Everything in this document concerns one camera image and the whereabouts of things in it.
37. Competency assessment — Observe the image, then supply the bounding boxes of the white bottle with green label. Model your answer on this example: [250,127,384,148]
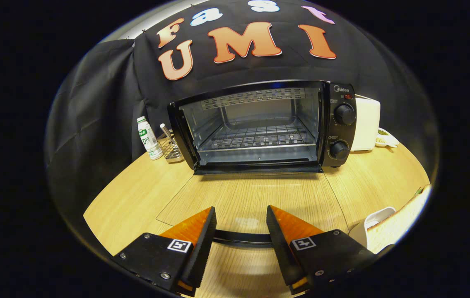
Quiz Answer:
[137,116,164,161]

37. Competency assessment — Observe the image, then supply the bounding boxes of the black toaster oven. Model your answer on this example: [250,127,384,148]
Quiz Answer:
[156,80,357,249]

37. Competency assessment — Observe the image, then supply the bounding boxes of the white container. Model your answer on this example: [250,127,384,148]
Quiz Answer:
[349,207,396,249]

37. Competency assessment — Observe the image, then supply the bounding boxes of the lettuce bread sandwich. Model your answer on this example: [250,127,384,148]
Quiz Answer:
[367,185,432,254]

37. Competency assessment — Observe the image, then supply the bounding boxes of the metal wire rack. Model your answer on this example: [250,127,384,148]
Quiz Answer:
[159,123,184,163]

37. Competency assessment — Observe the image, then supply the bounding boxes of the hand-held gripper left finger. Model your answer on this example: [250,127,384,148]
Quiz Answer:
[113,206,217,296]

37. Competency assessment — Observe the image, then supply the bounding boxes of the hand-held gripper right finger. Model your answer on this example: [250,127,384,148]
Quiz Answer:
[266,205,395,295]

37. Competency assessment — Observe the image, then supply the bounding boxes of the small white dish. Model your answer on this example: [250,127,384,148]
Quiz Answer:
[376,128,400,149]

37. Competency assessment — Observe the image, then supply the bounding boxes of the white box appliance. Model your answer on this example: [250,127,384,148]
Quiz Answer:
[351,94,381,152]

